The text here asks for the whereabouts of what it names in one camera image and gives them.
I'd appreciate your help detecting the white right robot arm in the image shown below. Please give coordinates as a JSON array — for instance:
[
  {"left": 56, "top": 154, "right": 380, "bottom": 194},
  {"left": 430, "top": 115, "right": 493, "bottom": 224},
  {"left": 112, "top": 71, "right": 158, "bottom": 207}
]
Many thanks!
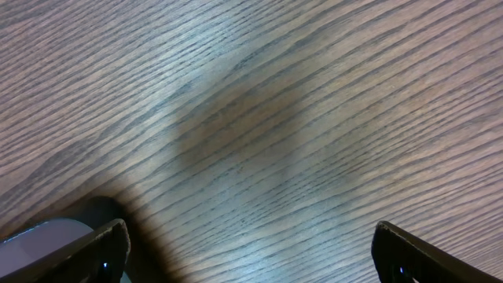
[{"left": 1, "top": 197, "right": 497, "bottom": 283}]

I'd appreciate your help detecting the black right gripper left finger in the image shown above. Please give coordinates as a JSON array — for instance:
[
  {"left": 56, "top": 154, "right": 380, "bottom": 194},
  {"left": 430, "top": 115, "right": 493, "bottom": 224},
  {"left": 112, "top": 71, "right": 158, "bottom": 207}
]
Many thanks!
[{"left": 1, "top": 219, "right": 130, "bottom": 283}]

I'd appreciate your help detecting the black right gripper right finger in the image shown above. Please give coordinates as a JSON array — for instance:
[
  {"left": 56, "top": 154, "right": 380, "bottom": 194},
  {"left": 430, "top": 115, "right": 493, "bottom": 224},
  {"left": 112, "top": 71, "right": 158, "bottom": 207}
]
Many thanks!
[{"left": 371, "top": 221, "right": 502, "bottom": 283}]

